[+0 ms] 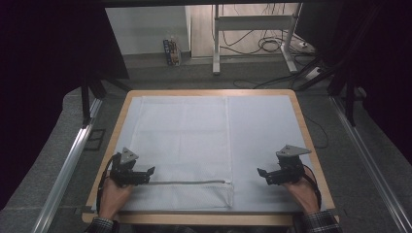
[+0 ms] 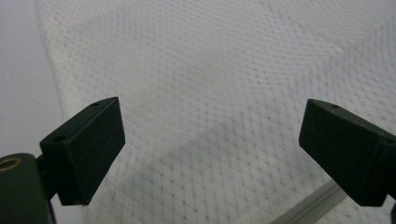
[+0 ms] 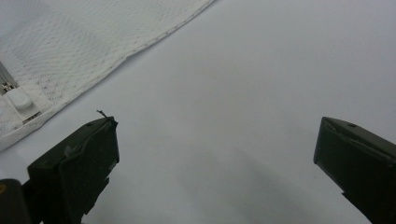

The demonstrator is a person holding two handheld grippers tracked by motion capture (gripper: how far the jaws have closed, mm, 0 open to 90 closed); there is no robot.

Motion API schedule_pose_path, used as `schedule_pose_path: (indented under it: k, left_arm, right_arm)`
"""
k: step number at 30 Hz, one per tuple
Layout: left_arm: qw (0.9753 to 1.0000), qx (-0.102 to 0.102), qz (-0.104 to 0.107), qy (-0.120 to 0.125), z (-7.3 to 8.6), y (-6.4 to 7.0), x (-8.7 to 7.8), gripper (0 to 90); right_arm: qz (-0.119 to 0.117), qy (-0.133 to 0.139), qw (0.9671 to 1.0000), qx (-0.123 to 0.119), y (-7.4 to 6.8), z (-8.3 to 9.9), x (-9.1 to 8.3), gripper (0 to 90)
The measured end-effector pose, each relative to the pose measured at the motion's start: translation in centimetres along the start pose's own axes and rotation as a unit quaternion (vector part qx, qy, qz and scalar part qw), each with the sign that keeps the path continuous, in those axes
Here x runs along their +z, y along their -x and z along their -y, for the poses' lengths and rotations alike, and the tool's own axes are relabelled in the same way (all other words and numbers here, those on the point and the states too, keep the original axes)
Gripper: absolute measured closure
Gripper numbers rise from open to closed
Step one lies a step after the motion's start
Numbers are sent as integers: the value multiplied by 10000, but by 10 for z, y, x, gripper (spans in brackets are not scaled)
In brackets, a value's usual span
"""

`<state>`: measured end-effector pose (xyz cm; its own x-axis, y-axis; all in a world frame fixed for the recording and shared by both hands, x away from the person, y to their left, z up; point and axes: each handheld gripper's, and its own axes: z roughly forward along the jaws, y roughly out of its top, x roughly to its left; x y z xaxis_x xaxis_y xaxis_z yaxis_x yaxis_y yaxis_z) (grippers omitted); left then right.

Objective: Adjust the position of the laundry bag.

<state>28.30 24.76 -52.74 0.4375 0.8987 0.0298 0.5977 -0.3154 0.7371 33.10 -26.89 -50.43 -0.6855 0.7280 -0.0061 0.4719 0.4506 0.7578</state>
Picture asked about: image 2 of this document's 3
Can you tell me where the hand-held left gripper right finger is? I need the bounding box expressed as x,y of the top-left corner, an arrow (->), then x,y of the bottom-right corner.
298,98 -> 396,207

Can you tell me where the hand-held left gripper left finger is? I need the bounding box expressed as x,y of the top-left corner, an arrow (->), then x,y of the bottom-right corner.
39,96 -> 126,206

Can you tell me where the white mesh laundry bag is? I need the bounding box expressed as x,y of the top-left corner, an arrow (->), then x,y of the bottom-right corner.
35,0 -> 396,224

